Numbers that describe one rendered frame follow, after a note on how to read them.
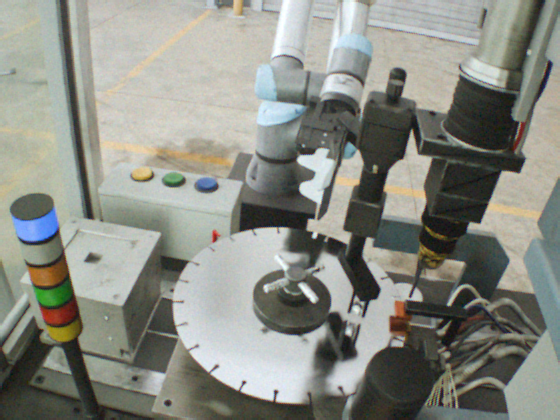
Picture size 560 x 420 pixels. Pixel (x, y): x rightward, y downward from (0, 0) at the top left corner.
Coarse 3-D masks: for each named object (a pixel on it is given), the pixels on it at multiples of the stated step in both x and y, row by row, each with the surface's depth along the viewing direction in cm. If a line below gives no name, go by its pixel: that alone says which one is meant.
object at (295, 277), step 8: (280, 256) 66; (280, 264) 65; (288, 264) 65; (288, 272) 63; (296, 272) 63; (304, 272) 64; (312, 272) 65; (280, 280) 63; (288, 280) 63; (296, 280) 62; (304, 280) 63; (264, 288) 62; (272, 288) 62; (288, 288) 63; (296, 288) 63; (304, 288) 62; (312, 296) 61
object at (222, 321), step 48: (240, 240) 76; (288, 240) 77; (336, 240) 78; (192, 288) 66; (240, 288) 67; (336, 288) 69; (384, 288) 70; (192, 336) 60; (240, 336) 60; (288, 336) 61; (336, 336) 62; (384, 336) 62; (240, 384) 55; (288, 384) 55; (336, 384) 56
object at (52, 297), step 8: (40, 288) 49; (48, 288) 49; (56, 288) 49; (64, 288) 50; (72, 288) 52; (40, 296) 49; (48, 296) 49; (56, 296) 50; (64, 296) 51; (72, 296) 52; (48, 304) 50; (56, 304) 50
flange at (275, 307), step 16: (272, 272) 69; (256, 288) 66; (320, 288) 68; (256, 304) 64; (272, 304) 64; (288, 304) 64; (304, 304) 64; (320, 304) 65; (272, 320) 62; (288, 320) 62; (304, 320) 62; (320, 320) 63
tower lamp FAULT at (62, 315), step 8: (40, 304) 51; (64, 304) 51; (72, 304) 52; (48, 312) 51; (56, 312) 51; (64, 312) 52; (72, 312) 53; (48, 320) 52; (56, 320) 52; (64, 320) 52; (72, 320) 53
